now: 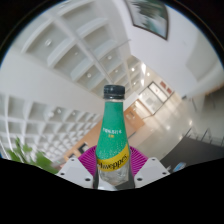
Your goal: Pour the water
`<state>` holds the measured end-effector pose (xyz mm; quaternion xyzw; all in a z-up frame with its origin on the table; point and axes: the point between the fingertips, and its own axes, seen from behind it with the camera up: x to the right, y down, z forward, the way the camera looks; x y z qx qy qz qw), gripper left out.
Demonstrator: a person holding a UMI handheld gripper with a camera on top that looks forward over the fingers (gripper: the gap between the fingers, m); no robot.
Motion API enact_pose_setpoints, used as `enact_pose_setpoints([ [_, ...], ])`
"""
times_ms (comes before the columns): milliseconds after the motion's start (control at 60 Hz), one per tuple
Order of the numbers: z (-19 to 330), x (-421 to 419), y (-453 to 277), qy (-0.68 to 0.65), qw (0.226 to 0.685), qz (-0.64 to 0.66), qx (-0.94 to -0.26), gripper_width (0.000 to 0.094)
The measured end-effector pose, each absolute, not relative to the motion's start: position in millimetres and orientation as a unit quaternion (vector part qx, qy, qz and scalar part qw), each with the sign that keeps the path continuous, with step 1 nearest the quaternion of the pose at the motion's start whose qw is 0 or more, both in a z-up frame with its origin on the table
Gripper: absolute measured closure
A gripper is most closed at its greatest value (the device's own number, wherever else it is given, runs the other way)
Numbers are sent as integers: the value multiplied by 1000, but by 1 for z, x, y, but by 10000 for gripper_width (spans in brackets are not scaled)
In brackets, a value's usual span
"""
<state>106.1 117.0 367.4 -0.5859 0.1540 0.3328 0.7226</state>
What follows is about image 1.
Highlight green drink bottle black cap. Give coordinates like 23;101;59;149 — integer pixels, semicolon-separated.
95;84;131;191

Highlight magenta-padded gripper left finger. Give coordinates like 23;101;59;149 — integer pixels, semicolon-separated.
55;145;101;190

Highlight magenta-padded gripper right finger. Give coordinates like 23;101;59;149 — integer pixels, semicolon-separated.
127;145;170;190

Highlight recessed ceiling lights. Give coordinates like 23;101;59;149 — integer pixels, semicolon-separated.
43;38;148;118

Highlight framed landscape painting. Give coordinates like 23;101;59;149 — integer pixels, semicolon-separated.
124;0;170;41

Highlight small blue card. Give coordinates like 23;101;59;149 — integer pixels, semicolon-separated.
173;161;188;173

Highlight green leafy plant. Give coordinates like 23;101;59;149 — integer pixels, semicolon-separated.
4;136;59;175

